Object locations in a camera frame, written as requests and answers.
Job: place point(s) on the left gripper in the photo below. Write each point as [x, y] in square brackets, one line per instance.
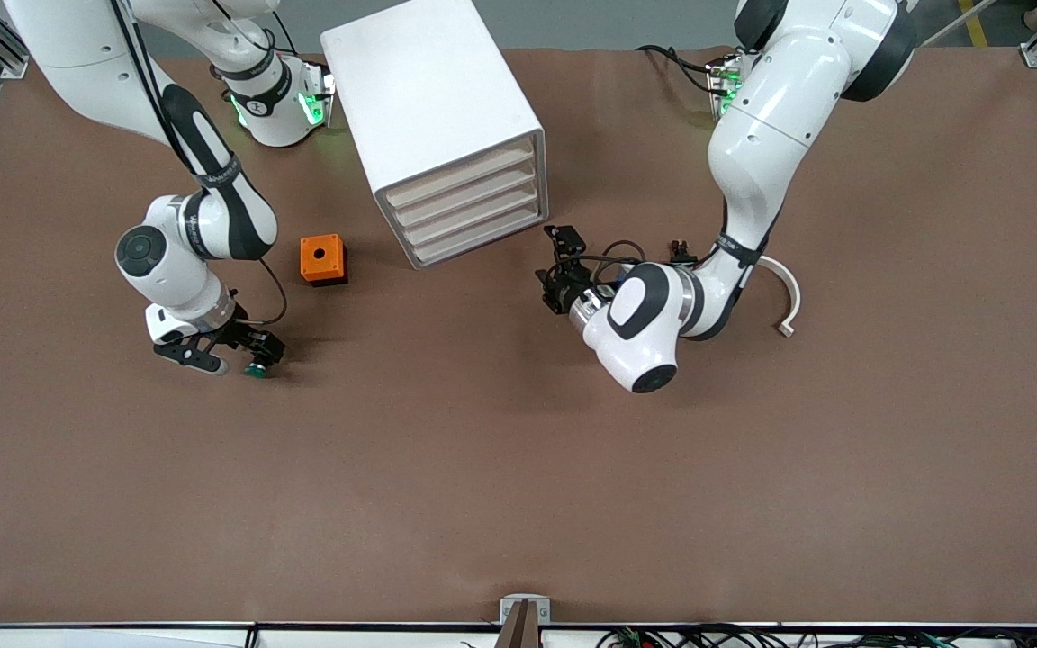
[562, 290]

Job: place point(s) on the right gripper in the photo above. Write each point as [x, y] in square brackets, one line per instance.
[237, 335]

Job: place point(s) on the green push button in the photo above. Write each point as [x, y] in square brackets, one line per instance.
[257, 370]

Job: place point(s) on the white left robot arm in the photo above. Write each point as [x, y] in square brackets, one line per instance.
[780, 108]

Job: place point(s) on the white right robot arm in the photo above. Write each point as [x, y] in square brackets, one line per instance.
[77, 54]

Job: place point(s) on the orange box with hole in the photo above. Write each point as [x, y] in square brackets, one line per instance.
[320, 258]

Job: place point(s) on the black white rectangular switch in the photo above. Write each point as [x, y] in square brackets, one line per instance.
[682, 250]

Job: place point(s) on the white curved bracket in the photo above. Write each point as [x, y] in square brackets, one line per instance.
[794, 301]

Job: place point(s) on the white table edge rail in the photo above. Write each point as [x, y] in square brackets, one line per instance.
[122, 637]

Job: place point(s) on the grey metal table bracket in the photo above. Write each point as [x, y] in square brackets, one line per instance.
[508, 612]

